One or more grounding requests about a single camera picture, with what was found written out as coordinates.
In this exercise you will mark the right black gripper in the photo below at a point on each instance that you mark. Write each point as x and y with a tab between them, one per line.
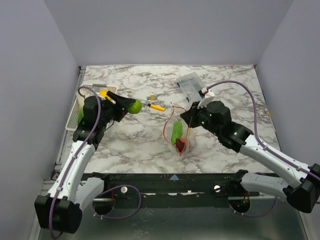
188	119

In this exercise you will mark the green toy leaf vegetable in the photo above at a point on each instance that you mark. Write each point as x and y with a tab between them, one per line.
177	131

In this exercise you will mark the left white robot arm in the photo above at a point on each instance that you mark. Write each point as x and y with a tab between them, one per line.
61	209

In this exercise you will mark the yellow toy pear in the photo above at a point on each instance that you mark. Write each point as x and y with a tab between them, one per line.
103	93

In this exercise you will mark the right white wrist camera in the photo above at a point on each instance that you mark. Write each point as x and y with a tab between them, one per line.
207	97

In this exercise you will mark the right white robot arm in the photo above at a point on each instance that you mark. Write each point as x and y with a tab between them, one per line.
297	182

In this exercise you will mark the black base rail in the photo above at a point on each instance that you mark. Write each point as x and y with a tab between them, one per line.
168	190

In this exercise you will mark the dark red toy plum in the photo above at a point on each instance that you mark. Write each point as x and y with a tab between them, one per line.
180	145

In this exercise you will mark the white plastic basket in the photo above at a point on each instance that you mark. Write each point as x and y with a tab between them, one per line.
72	121

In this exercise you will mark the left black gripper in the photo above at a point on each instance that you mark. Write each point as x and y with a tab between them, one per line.
123	103

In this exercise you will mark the clear plastic parts box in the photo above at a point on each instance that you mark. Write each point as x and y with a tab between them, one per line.
191	85

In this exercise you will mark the green toy lime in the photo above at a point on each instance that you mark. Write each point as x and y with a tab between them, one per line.
135	108

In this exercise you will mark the toy bok choy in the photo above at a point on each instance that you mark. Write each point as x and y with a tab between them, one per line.
80	114

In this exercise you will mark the small striped connector block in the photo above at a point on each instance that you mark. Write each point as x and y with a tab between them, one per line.
152	97

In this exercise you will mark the clear bag with orange zipper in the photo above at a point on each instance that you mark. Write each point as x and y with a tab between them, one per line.
188	133

